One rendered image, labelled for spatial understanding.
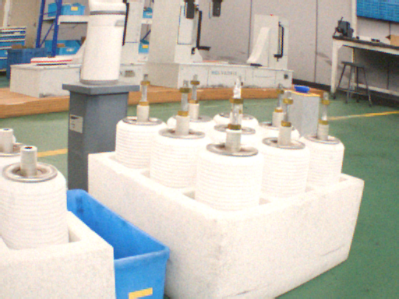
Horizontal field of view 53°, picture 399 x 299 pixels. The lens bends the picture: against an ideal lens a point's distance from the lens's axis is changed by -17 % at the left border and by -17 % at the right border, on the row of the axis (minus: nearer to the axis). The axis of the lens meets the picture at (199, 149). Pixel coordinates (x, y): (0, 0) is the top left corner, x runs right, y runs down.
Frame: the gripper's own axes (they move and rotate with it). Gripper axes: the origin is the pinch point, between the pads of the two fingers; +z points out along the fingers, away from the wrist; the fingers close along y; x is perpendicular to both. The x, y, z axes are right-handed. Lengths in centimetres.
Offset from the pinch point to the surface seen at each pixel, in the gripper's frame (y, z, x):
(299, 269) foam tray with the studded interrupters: 31, 43, -2
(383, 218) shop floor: 29, 47, 49
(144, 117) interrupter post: -0.4, 21.1, -12.0
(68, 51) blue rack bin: -438, 16, 211
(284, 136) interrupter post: 24.0, 20.5, -3.3
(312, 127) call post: 10.8, 23.5, 29.1
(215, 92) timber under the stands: -167, 41, 191
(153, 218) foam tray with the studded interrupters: 13.6, 33.9, -21.0
